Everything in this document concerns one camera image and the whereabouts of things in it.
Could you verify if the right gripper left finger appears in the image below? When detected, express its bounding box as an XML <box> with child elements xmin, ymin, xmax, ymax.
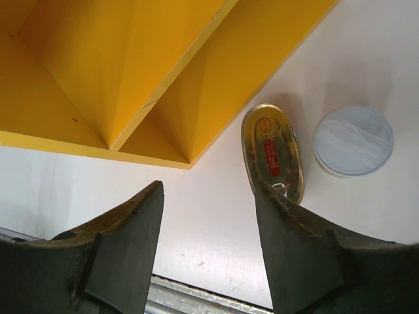
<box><xmin>1</xmin><ymin>181</ymin><xmax>164</xmax><ymax>313</ymax></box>

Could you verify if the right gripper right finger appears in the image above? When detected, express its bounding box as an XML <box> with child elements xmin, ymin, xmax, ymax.
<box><xmin>255</xmin><ymin>182</ymin><xmax>418</xmax><ymax>313</ymax></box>

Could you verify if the gold oval fish tin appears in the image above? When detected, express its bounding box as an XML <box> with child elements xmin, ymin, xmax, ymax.
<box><xmin>241</xmin><ymin>103</ymin><xmax>304</xmax><ymax>203</ymax></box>

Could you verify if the near small can white lid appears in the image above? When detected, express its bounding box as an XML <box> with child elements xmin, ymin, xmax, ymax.
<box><xmin>313</xmin><ymin>106</ymin><xmax>394</xmax><ymax>178</ymax></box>

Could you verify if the yellow two-shelf cabinet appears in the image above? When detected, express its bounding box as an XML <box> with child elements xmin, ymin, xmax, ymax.
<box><xmin>1</xmin><ymin>1</ymin><xmax>335</xmax><ymax>169</ymax></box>

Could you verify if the aluminium front rail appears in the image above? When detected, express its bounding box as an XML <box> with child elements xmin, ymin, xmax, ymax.
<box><xmin>1</xmin><ymin>229</ymin><xmax>264</xmax><ymax>313</ymax></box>

